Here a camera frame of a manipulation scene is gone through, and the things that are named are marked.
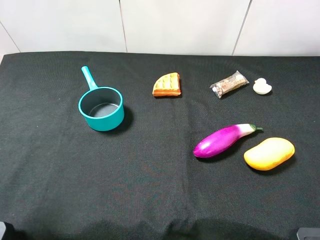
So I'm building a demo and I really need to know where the grey device bottom left corner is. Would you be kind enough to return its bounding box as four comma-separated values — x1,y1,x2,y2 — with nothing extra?
0,221,7,240

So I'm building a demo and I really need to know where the purple toy eggplant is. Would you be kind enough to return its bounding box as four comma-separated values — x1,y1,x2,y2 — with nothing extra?
193,123,263,158

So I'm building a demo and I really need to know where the yellow toy mango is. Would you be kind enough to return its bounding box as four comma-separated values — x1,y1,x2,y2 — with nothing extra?
243,137,295,171

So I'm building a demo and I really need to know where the white rubber duck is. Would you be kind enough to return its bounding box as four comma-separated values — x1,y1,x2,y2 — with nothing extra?
252,78,272,95

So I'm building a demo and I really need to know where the black tablecloth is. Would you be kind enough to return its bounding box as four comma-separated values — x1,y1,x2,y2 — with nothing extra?
0,52,320,240

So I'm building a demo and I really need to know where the teal toy saucepan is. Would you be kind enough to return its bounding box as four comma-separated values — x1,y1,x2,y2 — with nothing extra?
78,66,125,132

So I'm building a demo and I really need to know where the wrapped chocolate snack bar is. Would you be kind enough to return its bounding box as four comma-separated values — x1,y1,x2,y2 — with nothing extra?
209,70,250,99

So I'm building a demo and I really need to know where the orange toy waffle slice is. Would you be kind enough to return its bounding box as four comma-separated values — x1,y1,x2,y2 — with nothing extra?
152,72,182,97

